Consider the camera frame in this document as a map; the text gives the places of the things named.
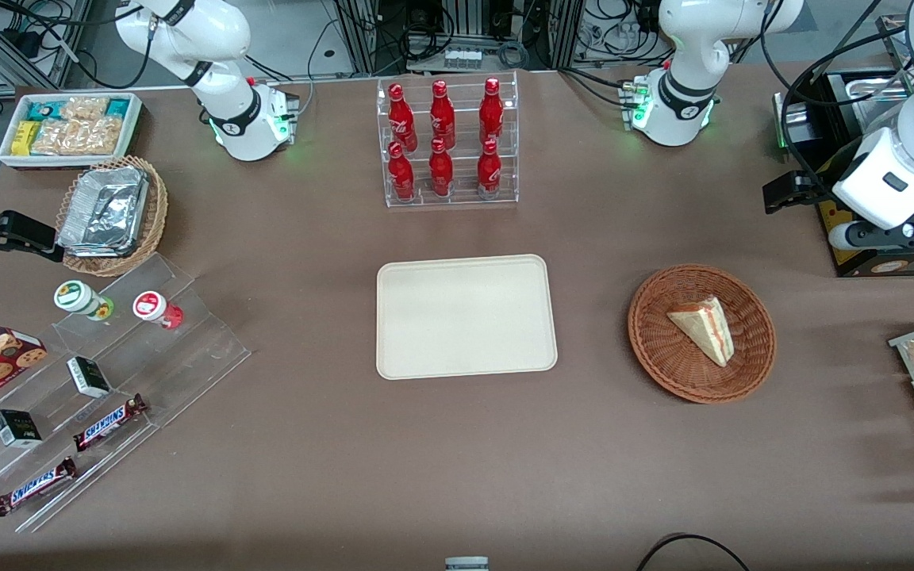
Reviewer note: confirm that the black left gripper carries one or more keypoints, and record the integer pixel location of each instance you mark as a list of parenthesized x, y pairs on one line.
[(808, 189)]

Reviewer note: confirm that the triangular sandwich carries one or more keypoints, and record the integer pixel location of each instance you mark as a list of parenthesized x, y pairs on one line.
[(707, 329)]

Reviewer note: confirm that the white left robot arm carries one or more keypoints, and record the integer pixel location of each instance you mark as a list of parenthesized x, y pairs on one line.
[(687, 47)]

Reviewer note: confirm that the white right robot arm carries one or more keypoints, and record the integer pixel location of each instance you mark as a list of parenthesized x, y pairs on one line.
[(211, 47)]

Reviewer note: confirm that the oval light wicker basket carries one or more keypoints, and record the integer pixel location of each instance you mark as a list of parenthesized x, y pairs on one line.
[(157, 210)]

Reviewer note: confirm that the round brown wicker basket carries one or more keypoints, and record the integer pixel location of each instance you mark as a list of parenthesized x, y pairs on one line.
[(663, 357)]

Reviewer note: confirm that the beige plastic tray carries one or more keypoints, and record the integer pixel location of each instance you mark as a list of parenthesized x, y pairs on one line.
[(465, 317)]

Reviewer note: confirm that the stack of foil trays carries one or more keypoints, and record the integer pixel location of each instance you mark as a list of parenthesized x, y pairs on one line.
[(104, 210)]

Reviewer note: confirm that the white rectangular snack bin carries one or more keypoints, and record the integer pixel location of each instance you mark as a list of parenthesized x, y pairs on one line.
[(68, 161)]

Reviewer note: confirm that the white jar green label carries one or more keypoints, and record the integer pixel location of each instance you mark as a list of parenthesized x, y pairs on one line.
[(76, 297)]

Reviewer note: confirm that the yellow snack packet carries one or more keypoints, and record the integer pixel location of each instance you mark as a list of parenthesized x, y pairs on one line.
[(24, 138)]

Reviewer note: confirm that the clear bag of crackers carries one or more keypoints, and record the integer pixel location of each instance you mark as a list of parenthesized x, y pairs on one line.
[(56, 139), (86, 108), (101, 135)]

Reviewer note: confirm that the teal snack packet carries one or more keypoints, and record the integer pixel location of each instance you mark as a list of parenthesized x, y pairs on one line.
[(43, 109), (117, 106)]

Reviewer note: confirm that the black yellow food warmer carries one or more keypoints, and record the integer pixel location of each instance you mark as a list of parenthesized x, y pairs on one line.
[(885, 264)]

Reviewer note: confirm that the white jar red label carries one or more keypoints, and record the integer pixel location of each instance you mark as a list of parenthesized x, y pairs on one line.
[(152, 307)]

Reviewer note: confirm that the small black box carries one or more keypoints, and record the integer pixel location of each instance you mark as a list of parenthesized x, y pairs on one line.
[(17, 428), (89, 377)]

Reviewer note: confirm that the clear acrylic stepped stand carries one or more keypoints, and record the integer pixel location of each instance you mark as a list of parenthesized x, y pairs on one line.
[(187, 349)]

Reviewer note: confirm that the Snickers chocolate bar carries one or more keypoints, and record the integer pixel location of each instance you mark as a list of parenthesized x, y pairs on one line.
[(110, 422), (35, 485)]

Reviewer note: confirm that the red cola bottle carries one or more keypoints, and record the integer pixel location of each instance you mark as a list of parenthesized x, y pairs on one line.
[(442, 119), (402, 123), (489, 171), (401, 176), (491, 115), (441, 173)]

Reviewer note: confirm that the clear acrylic bottle rack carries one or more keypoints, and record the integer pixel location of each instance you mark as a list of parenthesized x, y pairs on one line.
[(461, 198)]

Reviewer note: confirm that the white power strip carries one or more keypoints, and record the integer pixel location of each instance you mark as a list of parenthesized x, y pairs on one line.
[(463, 58)]

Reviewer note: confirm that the small grey device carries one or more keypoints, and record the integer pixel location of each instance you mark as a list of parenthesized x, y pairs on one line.
[(466, 564)]

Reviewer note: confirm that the dark grey wrist camera bar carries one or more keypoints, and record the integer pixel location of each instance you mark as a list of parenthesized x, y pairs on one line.
[(885, 236)]

